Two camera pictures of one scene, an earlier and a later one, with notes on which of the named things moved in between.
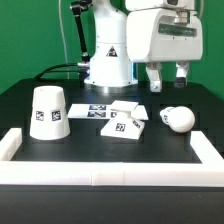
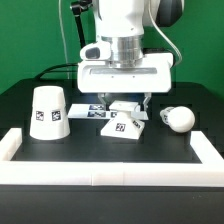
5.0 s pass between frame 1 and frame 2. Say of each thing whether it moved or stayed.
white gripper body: moved
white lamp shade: stayed
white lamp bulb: stayed
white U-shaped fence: stayed
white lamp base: stayed
